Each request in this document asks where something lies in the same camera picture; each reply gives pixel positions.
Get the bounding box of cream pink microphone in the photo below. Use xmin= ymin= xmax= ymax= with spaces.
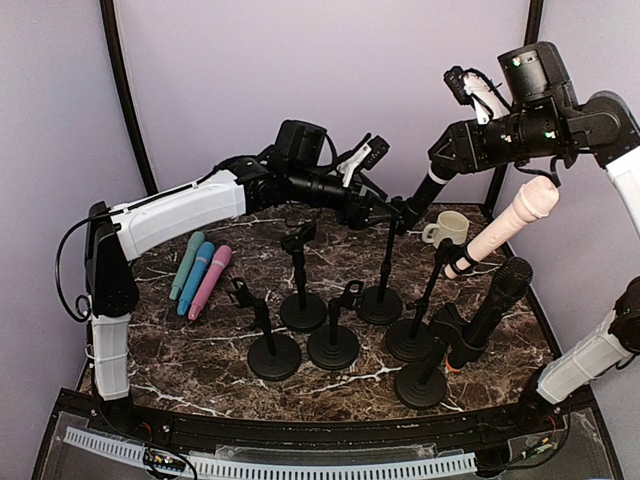
xmin=444 ymin=176 xmax=559 ymax=279

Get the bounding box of left black frame post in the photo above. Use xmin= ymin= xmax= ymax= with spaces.
xmin=99 ymin=0 xmax=159 ymax=195

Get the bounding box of black mic stand blue mic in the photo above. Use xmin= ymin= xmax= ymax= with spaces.
xmin=279 ymin=221 xmax=327 ymax=333

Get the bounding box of beige mug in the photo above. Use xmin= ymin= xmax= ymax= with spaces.
xmin=422 ymin=210 xmax=470 ymax=248

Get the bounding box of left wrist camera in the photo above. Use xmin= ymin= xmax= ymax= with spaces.
xmin=336 ymin=133 xmax=390 ymax=187

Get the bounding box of black front table rail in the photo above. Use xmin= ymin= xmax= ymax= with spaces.
xmin=59 ymin=389 xmax=566 ymax=454

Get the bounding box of mint green microphone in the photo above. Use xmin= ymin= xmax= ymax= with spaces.
xmin=169 ymin=231 xmax=205 ymax=301

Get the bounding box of right black frame post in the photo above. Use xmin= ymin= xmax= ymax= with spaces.
xmin=483 ymin=0 xmax=545 ymax=207

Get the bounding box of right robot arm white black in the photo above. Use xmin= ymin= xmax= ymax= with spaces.
xmin=411 ymin=41 xmax=639 ymax=434

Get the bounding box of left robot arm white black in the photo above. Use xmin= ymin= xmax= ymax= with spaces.
xmin=65 ymin=120 xmax=390 ymax=436

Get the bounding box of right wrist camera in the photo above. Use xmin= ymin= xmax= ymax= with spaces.
xmin=443 ymin=64 xmax=514 ymax=126

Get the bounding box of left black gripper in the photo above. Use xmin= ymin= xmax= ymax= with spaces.
xmin=292 ymin=164 xmax=402 ymax=231

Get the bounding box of white slotted cable duct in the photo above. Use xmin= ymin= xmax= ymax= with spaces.
xmin=63 ymin=427 xmax=477 ymax=479

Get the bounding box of black mic stand cream mic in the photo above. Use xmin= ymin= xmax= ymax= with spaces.
xmin=384 ymin=238 xmax=461 ymax=363

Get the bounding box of black microphone white ring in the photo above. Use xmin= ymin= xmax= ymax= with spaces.
xmin=397 ymin=167 xmax=454 ymax=236

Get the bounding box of black microphone orange base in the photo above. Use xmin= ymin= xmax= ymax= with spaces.
xmin=446 ymin=257 xmax=533 ymax=372

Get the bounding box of black frame post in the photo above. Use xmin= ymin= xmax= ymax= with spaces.
xmin=483 ymin=0 xmax=545 ymax=207
xmin=99 ymin=0 xmax=159 ymax=195

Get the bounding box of blue microphone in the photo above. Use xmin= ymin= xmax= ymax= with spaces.
xmin=177 ymin=241 xmax=215 ymax=317

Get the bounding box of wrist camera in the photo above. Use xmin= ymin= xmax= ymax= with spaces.
xmin=336 ymin=133 xmax=390 ymax=187
xmin=443 ymin=64 xmax=514 ymax=126

